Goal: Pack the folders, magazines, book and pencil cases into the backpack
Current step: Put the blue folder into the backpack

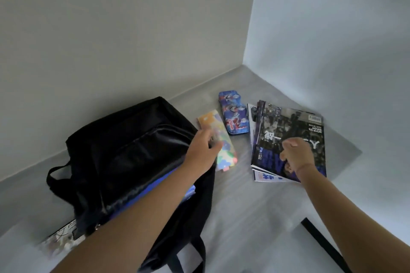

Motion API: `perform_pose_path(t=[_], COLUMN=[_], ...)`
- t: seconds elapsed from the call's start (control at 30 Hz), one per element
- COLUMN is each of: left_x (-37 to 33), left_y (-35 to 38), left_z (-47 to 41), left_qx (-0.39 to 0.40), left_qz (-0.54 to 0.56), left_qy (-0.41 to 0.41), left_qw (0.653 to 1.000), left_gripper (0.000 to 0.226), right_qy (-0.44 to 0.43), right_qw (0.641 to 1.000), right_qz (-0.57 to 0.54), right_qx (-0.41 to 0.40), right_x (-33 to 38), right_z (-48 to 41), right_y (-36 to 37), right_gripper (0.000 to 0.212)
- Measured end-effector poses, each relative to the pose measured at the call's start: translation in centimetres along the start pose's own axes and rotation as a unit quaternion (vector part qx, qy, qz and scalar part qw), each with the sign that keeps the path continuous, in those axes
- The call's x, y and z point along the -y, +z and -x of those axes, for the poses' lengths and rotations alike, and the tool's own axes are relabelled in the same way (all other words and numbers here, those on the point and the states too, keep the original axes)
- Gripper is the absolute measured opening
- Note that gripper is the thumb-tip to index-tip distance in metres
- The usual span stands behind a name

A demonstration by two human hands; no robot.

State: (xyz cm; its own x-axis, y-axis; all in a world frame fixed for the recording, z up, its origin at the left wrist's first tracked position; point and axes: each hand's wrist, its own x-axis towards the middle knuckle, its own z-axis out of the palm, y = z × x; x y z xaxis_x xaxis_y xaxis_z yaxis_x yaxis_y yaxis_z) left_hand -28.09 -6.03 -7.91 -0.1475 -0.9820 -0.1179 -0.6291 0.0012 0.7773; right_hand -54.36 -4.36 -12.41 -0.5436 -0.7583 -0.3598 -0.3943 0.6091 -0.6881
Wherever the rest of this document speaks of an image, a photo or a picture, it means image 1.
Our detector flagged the magazine with pale hands cover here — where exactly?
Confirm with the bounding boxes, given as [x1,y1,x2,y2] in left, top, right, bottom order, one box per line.
[38,218,87,257]

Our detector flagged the dark crowd photo magazine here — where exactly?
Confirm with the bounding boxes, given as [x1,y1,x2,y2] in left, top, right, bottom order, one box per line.
[251,100,327,183]

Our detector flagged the pastel flower pencil pouch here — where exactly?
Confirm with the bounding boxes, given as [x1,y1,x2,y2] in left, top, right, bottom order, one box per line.
[197,109,238,173]

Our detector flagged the person's left hand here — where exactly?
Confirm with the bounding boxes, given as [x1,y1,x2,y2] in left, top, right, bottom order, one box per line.
[184,127,224,175]

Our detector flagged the black backpack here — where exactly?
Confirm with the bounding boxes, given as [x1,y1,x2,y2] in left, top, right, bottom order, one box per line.
[46,96,217,273]

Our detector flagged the blue folder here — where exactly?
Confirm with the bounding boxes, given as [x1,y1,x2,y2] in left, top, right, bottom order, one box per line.
[107,167,196,222]

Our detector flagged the blue cartoon pencil tin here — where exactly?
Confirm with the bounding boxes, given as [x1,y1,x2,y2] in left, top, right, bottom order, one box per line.
[218,90,250,136]

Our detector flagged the person's right hand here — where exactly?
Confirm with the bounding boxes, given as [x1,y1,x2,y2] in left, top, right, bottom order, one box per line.
[279,137,318,174]

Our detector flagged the person's left forearm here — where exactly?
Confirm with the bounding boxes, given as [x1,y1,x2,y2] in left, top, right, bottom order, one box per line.
[51,160,209,273]

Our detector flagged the white magazine with blue print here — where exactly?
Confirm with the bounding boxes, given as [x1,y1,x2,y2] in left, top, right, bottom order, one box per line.
[246,103,300,184]

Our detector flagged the person's right forearm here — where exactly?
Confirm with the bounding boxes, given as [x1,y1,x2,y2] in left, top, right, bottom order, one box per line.
[296,163,410,273]

